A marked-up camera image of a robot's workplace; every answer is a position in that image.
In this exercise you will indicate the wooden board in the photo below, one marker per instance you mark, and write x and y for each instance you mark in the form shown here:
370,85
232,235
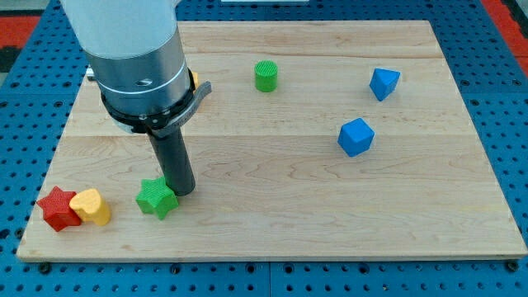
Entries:
272,183

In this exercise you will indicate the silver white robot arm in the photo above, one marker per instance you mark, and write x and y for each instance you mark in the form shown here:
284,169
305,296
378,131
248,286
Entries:
135,51

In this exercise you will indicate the blue cube block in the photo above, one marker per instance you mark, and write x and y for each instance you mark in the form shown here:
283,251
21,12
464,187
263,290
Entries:
355,137

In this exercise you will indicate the green star block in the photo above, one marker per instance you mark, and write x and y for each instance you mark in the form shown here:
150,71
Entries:
156,198

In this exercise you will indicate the red star block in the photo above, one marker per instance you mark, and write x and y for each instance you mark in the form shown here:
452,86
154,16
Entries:
56,210

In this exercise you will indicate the yellow block behind arm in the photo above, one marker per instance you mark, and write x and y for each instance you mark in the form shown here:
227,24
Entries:
195,78

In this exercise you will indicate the green cylinder block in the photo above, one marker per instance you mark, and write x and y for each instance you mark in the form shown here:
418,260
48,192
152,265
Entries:
266,75

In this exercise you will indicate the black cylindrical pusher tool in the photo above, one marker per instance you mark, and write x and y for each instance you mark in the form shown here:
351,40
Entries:
173,159

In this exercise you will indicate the yellow heart block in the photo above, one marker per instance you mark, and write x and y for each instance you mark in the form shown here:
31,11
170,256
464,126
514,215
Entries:
90,206

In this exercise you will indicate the grey clamp bracket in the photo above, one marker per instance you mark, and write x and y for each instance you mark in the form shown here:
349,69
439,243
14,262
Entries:
181,115

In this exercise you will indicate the blue triangular prism block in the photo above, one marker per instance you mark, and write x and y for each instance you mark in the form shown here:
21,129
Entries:
383,82

